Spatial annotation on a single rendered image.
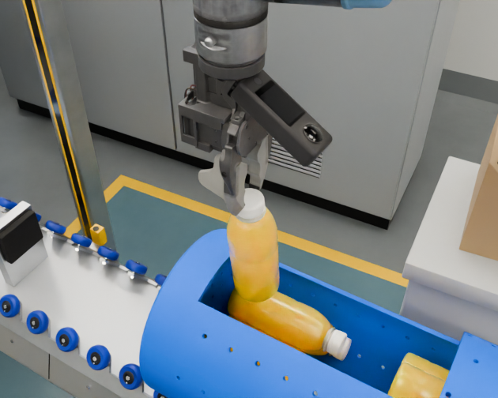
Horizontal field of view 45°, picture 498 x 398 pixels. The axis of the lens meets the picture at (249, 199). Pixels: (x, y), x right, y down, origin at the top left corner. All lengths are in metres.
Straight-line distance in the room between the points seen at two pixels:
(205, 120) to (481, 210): 0.51
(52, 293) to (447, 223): 0.79
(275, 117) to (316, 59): 1.68
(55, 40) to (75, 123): 0.22
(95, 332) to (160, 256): 1.38
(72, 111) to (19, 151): 1.84
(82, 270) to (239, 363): 0.58
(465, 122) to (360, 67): 1.33
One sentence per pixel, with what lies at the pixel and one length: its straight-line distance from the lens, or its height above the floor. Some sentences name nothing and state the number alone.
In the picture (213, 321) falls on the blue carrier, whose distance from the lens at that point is 0.85.
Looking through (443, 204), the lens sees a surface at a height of 1.15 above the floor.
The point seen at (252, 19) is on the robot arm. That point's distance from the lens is 0.60.
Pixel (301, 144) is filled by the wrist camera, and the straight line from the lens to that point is 0.63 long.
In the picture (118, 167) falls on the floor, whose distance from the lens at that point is 3.04.
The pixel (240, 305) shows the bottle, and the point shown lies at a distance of 0.98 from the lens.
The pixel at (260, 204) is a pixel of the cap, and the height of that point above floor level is 1.39.
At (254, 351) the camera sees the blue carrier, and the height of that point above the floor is 1.21.
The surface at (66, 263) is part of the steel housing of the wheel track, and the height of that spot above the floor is 0.93.
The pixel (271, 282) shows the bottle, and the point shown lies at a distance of 0.86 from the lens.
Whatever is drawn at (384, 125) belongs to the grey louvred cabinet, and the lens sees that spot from 2.35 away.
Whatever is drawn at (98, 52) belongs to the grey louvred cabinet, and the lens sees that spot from 2.90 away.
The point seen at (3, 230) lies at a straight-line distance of 1.25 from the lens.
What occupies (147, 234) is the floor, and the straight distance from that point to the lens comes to 2.67.
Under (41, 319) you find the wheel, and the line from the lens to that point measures 1.20.
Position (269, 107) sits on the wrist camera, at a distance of 0.63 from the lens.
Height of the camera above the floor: 1.90
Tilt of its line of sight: 43 degrees down
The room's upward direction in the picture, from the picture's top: straight up
